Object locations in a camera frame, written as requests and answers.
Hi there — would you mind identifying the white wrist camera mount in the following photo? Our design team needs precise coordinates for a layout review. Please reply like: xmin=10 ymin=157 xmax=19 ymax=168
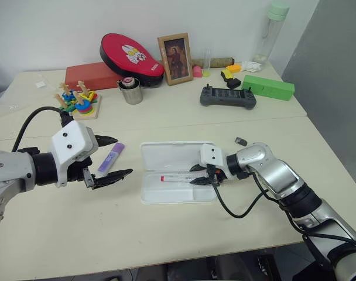
xmin=48 ymin=119 xmax=100 ymax=189
xmin=199 ymin=143 xmax=234 ymax=179

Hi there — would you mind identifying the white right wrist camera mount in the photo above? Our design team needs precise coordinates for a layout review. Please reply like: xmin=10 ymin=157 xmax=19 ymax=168
xmin=199 ymin=143 xmax=234 ymax=179

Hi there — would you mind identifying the white pencil case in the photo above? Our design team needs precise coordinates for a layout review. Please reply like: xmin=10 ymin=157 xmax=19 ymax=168
xmin=139 ymin=141 xmax=218 ymax=205

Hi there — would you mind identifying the wooden framed portrait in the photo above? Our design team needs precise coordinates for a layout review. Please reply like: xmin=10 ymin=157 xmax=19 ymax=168
xmin=157 ymin=32 xmax=194 ymax=86

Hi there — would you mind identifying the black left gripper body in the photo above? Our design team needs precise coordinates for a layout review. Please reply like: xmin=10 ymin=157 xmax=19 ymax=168
xmin=60 ymin=156 xmax=95 ymax=190

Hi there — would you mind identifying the red capped marker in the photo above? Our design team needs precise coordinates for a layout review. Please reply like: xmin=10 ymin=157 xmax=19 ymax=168
xmin=159 ymin=174 xmax=203 ymax=184

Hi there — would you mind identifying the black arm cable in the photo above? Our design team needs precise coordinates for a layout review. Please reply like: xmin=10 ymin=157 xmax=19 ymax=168
xmin=11 ymin=107 xmax=75 ymax=153
xmin=207 ymin=165 xmax=270 ymax=219

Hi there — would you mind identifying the red rectangular box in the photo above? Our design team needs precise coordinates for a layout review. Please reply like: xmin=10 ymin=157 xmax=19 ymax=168
xmin=64 ymin=61 xmax=129 ymax=92

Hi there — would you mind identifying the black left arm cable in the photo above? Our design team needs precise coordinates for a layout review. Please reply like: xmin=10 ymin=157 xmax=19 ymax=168
xmin=11 ymin=107 xmax=75 ymax=153

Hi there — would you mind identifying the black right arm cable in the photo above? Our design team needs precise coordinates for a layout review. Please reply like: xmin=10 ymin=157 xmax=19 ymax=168
xmin=207 ymin=165 xmax=270 ymax=219

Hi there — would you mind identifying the crumpled white tissue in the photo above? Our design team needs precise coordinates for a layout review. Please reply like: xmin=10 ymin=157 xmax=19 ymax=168
xmin=241 ymin=60 xmax=262 ymax=72

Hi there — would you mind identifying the red boxing pad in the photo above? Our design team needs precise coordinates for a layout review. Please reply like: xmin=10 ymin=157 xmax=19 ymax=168
xmin=99 ymin=33 xmax=166 ymax=88

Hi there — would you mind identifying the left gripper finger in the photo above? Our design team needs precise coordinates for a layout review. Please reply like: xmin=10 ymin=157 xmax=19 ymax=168
xmin=95 ymin=135 xmax=119 ymax=148
xmin=91 ymin=169 xmax=134 ymax=190

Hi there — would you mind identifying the clear bottle with green lid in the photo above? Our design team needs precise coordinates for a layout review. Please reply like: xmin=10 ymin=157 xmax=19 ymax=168
xmin=253 ymin=1 xmax=290 ymax=71

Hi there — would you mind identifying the grey handheld controller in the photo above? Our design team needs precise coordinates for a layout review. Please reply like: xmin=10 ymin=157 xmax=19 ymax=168
xmin=199 ymin=84 xmax=258 ymax=111

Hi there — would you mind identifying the purple marker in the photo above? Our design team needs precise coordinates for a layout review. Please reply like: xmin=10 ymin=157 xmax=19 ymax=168
xmin=97 ymin=142 xmax=126 ymax=173

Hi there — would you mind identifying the wooden colourful stacking toy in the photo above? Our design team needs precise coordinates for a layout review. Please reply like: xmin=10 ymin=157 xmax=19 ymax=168
xmin=53 ymin=81 xmax=103 ymax=121

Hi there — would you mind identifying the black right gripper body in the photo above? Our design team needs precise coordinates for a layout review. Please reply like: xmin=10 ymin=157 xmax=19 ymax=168
xmin=206 ymin=166 xmax=228 ymax=186

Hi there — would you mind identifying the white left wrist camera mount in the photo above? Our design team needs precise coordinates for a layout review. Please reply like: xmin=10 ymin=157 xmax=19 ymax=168
xmin=48 ymin=119 xmax=100 ymax=189

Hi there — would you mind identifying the metal cup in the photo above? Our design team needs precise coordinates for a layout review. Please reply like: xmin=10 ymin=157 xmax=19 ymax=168
xmin=117 ymin=77 xmax=145 ymax=105

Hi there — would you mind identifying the brown cork roll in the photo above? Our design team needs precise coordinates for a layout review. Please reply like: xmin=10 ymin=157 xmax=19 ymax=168
xmin=191 ymin=56 xmax=235 ymax=68

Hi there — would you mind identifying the clear plastic bag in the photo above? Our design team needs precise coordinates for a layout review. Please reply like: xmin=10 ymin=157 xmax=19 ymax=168
xmin=0 ymin=74 xmax=59 ymax=115

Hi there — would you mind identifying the clear tube with green base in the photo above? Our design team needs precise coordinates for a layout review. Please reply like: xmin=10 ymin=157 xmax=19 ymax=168
xmin=203 ymin=49 xmax=213 ymax=78

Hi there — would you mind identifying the green rectangular box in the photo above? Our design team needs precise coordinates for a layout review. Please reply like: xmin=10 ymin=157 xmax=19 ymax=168
xmin=241 ymin=74 xmax=296 ymax=102

